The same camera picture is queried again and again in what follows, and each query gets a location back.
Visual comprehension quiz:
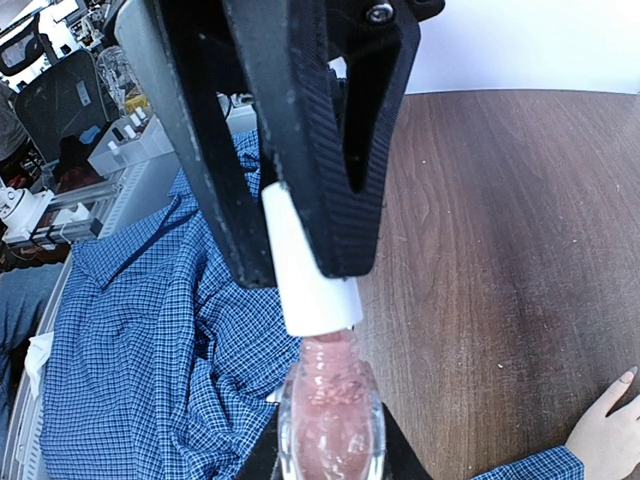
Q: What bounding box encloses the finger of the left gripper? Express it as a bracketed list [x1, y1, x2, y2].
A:
[114, 1, 276, 288]
[223, 1, 421, 278]

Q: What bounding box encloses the mannequin hand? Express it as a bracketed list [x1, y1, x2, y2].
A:
[565, 366, 639, 479]

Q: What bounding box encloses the pink nail polish bottle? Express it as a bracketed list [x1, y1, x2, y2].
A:
[278, 329, 386, 479]

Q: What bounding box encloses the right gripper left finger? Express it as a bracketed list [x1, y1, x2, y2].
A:
[239, 429, 283, 480]

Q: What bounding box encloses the black mesh office chair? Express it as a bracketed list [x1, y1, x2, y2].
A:
[1, 10, 109, 162]

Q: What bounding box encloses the white nail polish cap brush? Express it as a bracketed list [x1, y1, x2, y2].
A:
[261, 182, 364, 337]

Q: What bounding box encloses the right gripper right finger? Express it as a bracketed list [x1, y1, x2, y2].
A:
[382, 403, 432, 480]

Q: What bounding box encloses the white storage tray with bottles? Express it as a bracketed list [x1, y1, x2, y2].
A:
[88, 109, 175, 177]

